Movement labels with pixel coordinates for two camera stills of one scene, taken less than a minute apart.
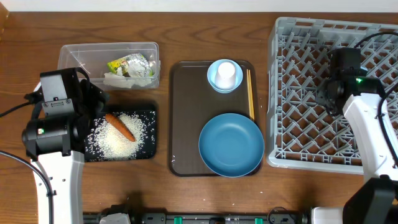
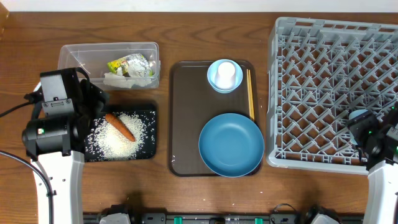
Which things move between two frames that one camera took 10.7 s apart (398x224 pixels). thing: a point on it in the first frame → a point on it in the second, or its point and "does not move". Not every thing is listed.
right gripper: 323,98 → 358,123
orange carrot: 114,120 does not move
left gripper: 94,104 does not move
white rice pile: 105,142 does not move
